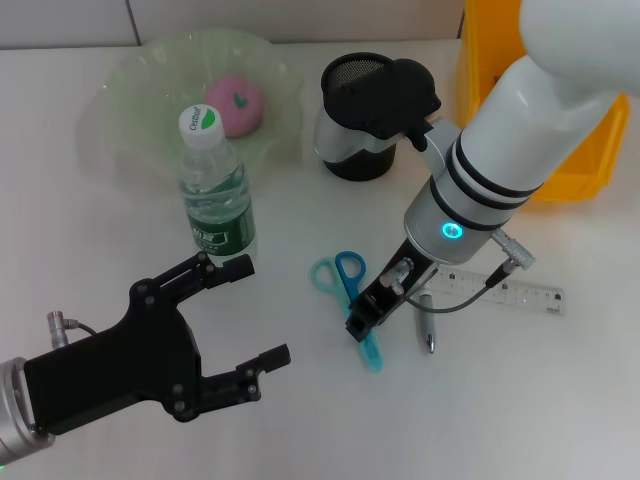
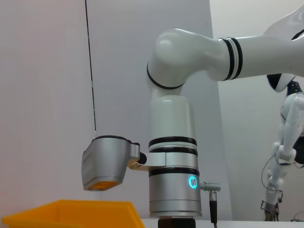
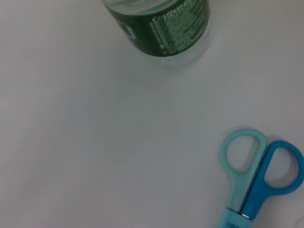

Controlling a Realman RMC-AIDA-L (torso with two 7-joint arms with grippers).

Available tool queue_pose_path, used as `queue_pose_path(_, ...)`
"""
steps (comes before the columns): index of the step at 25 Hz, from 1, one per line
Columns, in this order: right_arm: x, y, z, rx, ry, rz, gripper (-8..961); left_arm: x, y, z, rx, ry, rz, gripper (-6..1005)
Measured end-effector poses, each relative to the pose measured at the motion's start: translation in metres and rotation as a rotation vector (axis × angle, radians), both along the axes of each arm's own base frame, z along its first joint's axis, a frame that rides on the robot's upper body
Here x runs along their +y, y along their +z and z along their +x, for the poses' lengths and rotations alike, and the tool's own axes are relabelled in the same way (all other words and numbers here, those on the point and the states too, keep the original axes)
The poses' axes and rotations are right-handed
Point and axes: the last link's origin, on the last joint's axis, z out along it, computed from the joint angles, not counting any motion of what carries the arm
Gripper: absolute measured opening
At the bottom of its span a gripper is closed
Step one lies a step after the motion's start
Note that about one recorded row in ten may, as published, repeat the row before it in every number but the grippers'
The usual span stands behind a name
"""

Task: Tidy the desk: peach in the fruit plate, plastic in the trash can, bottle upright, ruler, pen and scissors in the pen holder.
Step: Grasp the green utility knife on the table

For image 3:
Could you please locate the blue and teal scissors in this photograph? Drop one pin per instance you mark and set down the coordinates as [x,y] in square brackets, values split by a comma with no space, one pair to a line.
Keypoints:
[255,190]

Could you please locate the water bottle with green label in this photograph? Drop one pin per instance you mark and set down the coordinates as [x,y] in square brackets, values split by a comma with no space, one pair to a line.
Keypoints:
[154,31]

